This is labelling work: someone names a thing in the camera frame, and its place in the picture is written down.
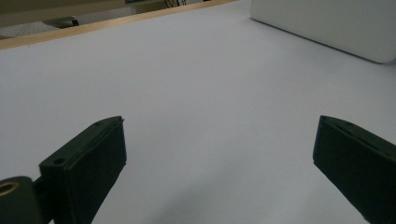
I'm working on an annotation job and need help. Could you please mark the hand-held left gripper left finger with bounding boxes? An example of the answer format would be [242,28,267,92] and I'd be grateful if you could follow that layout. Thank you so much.
[38,115,128,224]

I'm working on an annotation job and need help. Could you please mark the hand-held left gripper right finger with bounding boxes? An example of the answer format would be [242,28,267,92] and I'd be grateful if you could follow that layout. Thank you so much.
[312,115,396,224]

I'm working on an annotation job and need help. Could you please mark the white plastic box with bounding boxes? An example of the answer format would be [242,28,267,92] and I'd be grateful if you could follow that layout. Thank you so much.
[249,0,396,64]

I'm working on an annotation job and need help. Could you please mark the wooden table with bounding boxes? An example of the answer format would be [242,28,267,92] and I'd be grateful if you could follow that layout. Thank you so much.
[0,0,239,51]

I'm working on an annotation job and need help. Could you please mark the wooden desk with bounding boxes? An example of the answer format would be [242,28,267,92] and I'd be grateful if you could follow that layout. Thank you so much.
[0,0,171,28]

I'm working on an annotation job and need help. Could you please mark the black cables under desk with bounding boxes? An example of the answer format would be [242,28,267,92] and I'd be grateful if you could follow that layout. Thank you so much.
[163,0,189,8]

